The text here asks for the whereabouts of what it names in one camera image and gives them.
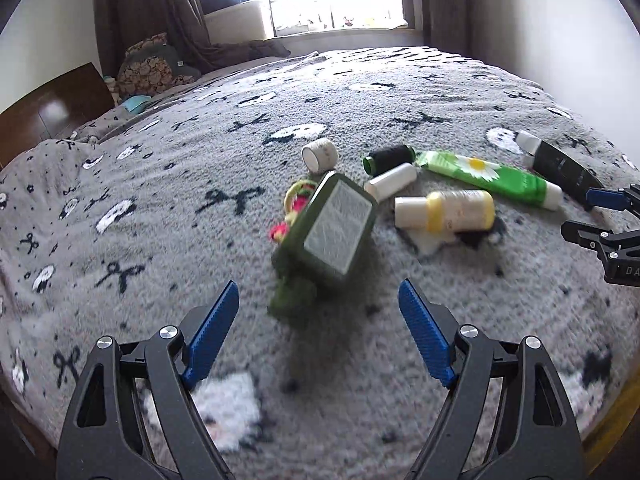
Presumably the black drying rack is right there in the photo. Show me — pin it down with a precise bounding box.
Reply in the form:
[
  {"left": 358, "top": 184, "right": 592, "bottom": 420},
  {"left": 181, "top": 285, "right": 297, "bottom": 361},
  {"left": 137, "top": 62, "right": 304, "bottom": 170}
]
[{"left": 260, "top": 0, "right": 337, "bottom": 31}]

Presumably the black thread spool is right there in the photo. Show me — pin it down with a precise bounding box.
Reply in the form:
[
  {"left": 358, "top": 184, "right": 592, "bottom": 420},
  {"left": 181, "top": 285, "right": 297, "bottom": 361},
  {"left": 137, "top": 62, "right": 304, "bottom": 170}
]
[{"left": 363, "top": 144, "right": 416, "bottom": 177}]

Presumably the grey printed blanket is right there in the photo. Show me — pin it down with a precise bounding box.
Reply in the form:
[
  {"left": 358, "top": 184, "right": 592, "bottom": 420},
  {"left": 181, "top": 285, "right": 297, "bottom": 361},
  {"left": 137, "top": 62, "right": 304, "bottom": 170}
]
[{"left": 0, "top": 45, "right": 640, "bottom": 463}]

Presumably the white storage box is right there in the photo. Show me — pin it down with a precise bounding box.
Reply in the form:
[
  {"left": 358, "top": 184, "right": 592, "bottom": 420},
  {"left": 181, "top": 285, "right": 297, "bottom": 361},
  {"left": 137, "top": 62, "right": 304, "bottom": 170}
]
[{"left": 205, "top": 1, "right": 274, "bottom": 44}]

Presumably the green daisy print tube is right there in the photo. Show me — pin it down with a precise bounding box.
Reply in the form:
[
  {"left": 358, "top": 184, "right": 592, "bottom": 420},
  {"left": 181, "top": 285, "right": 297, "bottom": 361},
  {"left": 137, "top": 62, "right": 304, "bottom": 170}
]
[{"left": 416, "top": 151, "right": 564, "bottom": 212}]

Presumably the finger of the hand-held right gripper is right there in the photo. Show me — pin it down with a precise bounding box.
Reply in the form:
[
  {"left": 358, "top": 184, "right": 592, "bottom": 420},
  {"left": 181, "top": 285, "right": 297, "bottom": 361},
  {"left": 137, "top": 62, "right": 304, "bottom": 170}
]
[
  {"left": 585, "top": 186, "right": 640, "bottom": 214},
  {"left": 561, "top": 219, "right": 640, "bottom": 262}
]

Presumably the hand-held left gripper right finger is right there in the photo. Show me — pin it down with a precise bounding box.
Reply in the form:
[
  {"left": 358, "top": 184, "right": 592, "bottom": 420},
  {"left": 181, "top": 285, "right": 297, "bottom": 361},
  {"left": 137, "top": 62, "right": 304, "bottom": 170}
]
[{"left": 398, "top": 279, "right": 587, "bottom": 480}]

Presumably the row of small windowsill toys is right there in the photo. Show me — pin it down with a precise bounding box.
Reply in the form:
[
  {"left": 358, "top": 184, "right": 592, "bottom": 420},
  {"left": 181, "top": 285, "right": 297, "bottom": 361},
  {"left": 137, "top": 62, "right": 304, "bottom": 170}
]
[{"left": 295, "top": 12, "right": 382, "bottom": 31}]

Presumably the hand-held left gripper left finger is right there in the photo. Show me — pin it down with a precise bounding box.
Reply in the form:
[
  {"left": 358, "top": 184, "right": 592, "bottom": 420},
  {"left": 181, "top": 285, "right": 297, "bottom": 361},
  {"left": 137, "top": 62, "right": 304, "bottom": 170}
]
[{"left": 56, "top": 280, "right": 240, "bottom": 480}]

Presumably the dark crumpled cloth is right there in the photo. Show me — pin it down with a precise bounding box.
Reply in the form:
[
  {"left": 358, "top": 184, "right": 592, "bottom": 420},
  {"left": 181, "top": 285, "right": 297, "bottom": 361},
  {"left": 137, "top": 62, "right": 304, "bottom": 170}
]
[{"left": 197, "top": 39, "right": 292, "bottom": 61}]

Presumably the colourful small toy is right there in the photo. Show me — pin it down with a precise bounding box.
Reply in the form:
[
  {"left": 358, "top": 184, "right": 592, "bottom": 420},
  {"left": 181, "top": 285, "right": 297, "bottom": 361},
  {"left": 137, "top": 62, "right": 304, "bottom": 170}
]
[{"left": 269, "top": 179, "right": 321, "bottom": 246}]

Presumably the dark grey cushion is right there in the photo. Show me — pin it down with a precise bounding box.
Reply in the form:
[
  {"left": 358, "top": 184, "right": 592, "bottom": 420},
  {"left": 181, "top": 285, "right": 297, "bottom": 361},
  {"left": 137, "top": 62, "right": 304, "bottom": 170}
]
[{"left": 150, "top": 44, "right": 202, "bottom": 82}]

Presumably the black tube with white cap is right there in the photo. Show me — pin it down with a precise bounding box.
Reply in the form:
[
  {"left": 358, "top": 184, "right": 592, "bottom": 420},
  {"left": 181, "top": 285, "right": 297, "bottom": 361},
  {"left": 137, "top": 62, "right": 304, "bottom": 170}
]
[{"left": 515, "top": 130, "right": 604, "bottom": 207}]

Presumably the brown patterned cushion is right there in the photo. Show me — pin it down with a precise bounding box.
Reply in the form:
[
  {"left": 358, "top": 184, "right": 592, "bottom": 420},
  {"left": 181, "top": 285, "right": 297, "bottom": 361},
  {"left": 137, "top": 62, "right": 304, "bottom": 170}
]
[{"left": 116, "top": 32, "right": 174, "bottom": 99}]

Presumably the dark wooden headboard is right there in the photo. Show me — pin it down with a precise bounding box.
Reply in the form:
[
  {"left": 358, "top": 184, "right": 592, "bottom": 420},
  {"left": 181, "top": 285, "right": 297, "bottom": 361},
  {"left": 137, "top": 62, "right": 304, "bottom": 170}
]
[{"left": 0, "top": 62, "right": 116, "bottom": 169}]

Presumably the brown curtain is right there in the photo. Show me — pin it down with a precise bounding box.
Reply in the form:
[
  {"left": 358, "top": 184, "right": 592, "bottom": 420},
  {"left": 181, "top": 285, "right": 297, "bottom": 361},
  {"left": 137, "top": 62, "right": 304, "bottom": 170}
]
[
  {"left": 92, "top": 0, "right": 212, "bottom": 79},
  {"left": 416, "top": 0, "right": 482, "bottom": 54}
]

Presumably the small white bottle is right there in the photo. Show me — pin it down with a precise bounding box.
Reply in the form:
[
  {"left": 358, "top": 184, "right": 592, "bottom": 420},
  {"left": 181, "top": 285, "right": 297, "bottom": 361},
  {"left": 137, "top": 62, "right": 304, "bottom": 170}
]
[{"left": 364, "top": 163, "right": 419, "bottom": 202}]

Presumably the yellow and white bottle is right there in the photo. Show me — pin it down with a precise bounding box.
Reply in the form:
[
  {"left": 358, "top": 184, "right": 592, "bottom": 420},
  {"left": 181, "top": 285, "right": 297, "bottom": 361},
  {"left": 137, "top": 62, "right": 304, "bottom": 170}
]
[{"left": 394, "top": 189, "right": 496, "bottom": 234}]

